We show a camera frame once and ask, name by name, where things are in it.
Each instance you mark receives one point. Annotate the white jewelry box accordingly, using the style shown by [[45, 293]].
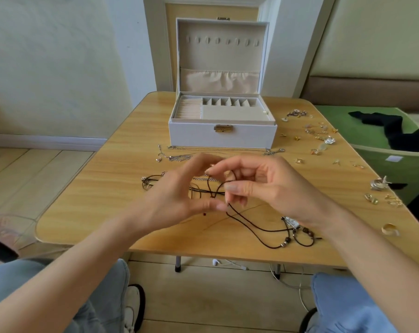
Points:
[[220, 52]]

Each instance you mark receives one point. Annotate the person's right hand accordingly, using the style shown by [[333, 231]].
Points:
[[286, 190]]

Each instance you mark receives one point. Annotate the small earrings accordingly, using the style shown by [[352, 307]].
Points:
[[296, 113]]

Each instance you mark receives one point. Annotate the black object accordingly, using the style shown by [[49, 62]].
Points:
[[1, 251]]

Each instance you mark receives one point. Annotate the person's left forearm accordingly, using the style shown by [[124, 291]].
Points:
[[63, 281]]

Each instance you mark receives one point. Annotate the person's left hand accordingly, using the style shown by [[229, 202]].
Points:
[[171, 197]]

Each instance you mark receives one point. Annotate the black cloth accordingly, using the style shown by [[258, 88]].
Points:
[[400, 135]]

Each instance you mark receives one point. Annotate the beige padded wall panel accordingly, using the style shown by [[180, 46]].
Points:
[[376, 41]]

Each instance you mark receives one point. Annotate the person's right forearm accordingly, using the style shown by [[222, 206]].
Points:
[[383, 274]]

